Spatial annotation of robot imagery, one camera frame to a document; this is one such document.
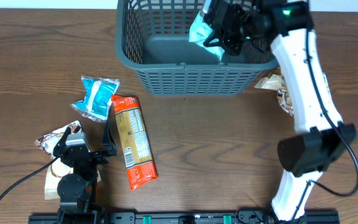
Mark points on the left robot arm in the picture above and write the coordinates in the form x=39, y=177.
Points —
x=77, y=191

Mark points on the blue tissue multipack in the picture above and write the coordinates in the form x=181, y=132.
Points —
x=327, y=85

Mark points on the beige snack bag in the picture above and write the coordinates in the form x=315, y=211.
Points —
x=276, y=83

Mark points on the white brown snack bag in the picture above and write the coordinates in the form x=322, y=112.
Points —
x=57, y=170

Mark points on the blue white snack packet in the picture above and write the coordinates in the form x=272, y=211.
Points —
x=97, y=100

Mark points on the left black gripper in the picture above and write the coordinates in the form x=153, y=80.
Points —
x=109, y=147

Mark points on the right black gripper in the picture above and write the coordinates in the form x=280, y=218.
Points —
x=226, y=42

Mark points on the orange cracker package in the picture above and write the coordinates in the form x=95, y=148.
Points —
x=134, y=140

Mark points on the grey plastic basket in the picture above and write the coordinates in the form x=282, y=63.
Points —
x=152, y=38

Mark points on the teal wipes packet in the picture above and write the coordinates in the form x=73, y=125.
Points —
x=200, y=31

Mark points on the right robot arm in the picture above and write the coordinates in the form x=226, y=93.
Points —
x=321, y=135

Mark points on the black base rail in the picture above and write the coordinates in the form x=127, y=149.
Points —
x=179, y=217

